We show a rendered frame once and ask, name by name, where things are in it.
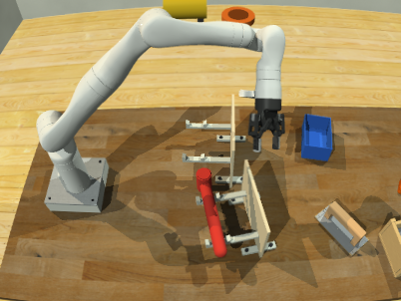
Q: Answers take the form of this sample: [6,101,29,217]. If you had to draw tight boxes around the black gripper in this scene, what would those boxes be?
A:
[248,99,285,152]

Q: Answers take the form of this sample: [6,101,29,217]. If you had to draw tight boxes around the tan wooden crate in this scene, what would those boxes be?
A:
[380,218,401,278]

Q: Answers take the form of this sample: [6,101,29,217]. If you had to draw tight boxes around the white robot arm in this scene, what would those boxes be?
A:
[36,8,285,193]

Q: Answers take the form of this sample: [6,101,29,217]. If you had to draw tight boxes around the blue open-top bin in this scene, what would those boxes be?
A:
[301,115,332,161]

